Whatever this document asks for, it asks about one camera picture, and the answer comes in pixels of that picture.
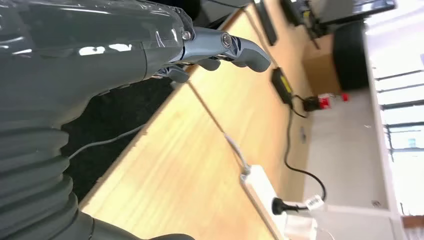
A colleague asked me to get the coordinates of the black flat bar device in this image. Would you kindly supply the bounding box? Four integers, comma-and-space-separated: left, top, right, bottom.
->
254, 0, 278, 47

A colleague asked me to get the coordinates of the black power adapter yellow label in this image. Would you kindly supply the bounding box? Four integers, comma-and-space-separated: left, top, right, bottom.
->
270, 67, 294, 106

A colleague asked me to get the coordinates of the white power strip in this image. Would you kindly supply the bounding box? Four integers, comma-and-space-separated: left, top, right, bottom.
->
240, 164, 320, 240

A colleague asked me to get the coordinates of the black power plug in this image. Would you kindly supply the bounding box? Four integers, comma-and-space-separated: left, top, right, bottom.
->
271, 197, 300, 216

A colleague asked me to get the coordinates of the dark monitor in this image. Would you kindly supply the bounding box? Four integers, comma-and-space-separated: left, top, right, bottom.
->
280, 0, 397, 38

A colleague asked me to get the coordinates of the black round seat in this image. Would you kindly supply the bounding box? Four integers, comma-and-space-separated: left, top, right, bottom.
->
332, 20, 371, 92

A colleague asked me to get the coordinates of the white cable under table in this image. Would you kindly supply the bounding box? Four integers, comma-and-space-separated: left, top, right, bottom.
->
68, 124, 147, 161

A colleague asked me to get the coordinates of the white power strip cord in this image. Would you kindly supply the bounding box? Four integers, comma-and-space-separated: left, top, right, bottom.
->
223, 132, 253, 178

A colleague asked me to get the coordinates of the black power cable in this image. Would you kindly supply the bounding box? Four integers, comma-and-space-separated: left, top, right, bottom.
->
284, 95, 328, 213

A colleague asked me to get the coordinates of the white cable tag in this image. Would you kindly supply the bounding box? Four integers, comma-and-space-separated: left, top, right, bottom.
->
304, 195, 325, 212

